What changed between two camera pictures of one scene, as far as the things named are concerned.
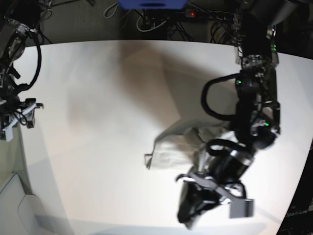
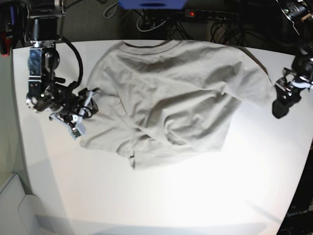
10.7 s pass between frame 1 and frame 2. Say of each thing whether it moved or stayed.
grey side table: stayed
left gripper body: moved
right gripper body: moved
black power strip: stayed
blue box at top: stayed
